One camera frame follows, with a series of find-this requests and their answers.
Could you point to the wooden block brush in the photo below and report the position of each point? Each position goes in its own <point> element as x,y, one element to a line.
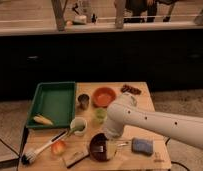
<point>75,158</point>

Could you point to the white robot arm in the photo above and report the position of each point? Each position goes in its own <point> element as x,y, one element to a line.
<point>124,111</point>

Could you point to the orange bowl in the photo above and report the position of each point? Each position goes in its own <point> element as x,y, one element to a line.
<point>103,96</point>

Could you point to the green plastic tray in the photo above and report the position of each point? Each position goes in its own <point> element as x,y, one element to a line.
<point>54,101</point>

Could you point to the brown grape bunch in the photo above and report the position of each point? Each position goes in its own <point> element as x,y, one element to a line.
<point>130,89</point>

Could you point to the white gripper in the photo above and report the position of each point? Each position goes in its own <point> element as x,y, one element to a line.
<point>113,129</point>

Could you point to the red yellow apple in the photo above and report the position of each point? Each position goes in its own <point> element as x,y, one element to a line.
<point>58,148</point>

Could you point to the blue sponge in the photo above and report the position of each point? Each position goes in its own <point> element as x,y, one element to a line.
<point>142,146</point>

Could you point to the dark purple bowl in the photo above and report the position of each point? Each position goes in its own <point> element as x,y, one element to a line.
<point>101,149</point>

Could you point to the small metal cup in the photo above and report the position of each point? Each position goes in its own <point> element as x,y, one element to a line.
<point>83,100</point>

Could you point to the small green cup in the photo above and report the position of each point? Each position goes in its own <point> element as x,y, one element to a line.
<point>100,115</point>

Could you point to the white dish brush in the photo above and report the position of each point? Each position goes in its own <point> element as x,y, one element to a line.
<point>30,155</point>

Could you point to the green spoon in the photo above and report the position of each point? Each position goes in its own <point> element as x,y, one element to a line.
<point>74,129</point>

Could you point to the white mug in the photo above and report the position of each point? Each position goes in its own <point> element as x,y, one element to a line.
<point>77,122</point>

